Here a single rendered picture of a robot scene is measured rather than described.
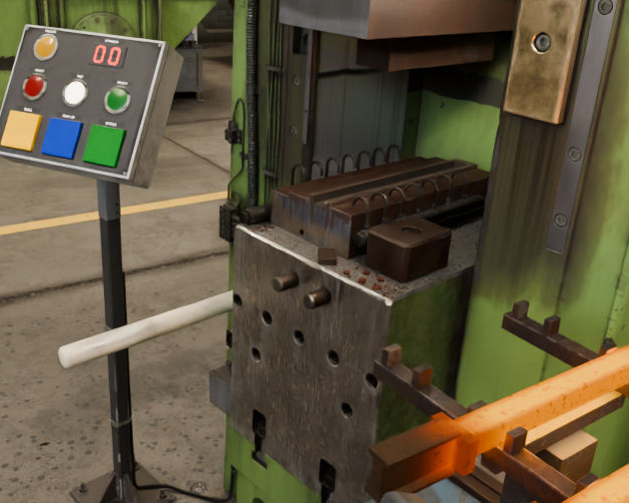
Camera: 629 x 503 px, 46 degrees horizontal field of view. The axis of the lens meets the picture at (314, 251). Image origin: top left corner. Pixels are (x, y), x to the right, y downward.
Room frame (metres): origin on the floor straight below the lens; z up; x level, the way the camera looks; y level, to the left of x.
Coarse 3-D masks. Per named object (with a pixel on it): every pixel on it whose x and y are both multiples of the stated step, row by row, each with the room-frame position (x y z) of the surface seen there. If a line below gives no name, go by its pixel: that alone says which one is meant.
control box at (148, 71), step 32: (32, 32) 1.56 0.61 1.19; (64, 32) 1.54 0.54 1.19; (32, 64) 1.52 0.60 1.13; (64, 64) 1.50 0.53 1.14; (96, 64) 1.48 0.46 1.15; (128, 64) 1.46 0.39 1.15; (160, 64) 1.44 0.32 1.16; (64, 96) 1.46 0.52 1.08; (96, 96) 1.44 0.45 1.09; (128, 96) 1.42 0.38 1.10; (160, 96) 1.44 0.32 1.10; (0, 128) 1.47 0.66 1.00; (128, 128) 1.39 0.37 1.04; (160, 128) 1.44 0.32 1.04; (32, 160) 1.41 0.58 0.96; (64, 160) 1.39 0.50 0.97; (128, 160) 1.35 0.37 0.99
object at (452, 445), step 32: (544, 384) 0.62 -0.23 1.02; (576, 384) 0.62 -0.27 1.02; (608, 384) 0.64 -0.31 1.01; (480, 416) 0.56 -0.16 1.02; (512, 416) 0.56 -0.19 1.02; (544, 416) 0.58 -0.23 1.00; (384, 448) 0.49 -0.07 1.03; (416, 448) 0.49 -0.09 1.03; (448, 448) 0.52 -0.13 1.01; (480, 448) 0.53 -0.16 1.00; (384, 480) 0.48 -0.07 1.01; (416, 480) 0.50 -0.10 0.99
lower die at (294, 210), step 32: (416, 160) 1.53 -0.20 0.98; (448, 160) 1.47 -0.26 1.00; (288, 192) 1.26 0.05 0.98; (320, 192) 1.21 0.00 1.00; (384, 192) 1.25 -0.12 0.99; (416, 192) 1.27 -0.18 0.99; (448, 192) 1.31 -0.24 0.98; (480, 192) 1.38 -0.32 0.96; (288, 224) 1.23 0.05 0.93; (320, 224) 1.17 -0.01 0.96; (352, 224) 1.13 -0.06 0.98; (448, 224) 1.32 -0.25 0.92; (352, 256) 1.13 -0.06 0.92
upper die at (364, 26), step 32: (288, 0) 1.25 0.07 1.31; (320, 0) 1.20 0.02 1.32; (352, 0) 1.15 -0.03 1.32; (384, 0) 1.15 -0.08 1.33; (416, 0) 1.20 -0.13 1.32; (448, 0) 1.26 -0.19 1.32; (480, 0) 1.32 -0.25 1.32; (512, 0) 1.39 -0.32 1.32; (352, 32) 1.15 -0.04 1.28; (384, 32) 1.15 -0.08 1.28; (416, 32) 1.20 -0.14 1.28; (448, 32) 1.26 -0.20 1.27; (480, 32) 1.33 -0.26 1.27
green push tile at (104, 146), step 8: (96, 128) 1.40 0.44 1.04; (104, 128) 1.39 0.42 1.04; (112, 128) 1.39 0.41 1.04; (96, 136) 1.39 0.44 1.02; (104, 136) 1.38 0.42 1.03; (112, 136) 1.38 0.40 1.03; (120, 136) 1.37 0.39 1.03; (88, 144) 1.38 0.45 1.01; (96, 144) 1.38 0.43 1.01; (104, 144) 1.37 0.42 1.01; (112, 144) 1.37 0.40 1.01; (120, 144) 1.37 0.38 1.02; (88, 152) 1.37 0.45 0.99; (96, 152) 1.37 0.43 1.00; (104, 152) 1.36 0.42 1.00; (112, 152) 1.36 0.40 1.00; (120, 152) 1.36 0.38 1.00; (88, 160) 1.36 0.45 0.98; (96, 160) 1.36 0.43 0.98; (104, 160) 1.36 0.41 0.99; (112, 160) 1.35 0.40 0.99
